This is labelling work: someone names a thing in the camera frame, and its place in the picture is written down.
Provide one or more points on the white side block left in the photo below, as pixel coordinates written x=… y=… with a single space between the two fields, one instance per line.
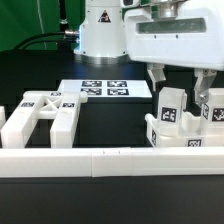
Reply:
x=2 y=116

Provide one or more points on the small white tagged block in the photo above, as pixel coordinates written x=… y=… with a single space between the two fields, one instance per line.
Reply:
x=171 y=103

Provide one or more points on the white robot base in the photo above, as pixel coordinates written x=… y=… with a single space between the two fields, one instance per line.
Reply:
x=102 y=34

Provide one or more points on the white chair back frame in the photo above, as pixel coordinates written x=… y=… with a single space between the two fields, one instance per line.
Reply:
x=62 y=108

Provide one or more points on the white chair seat part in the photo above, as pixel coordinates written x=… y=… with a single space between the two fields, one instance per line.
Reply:
x=191 y=131

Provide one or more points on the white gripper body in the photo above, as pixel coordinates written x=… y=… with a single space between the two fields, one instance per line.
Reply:
x=195 y=38

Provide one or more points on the white obstacle fence bar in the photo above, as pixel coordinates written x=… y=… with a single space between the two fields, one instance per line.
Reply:
x=110 y=162

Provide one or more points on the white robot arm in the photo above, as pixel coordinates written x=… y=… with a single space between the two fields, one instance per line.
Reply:
x=165 y=9

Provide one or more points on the white tag sheet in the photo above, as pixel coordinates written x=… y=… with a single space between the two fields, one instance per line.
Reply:
x=107 y=88

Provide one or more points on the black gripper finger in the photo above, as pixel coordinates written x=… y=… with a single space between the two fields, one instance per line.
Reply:
x=205 y=78
x=156 y=73

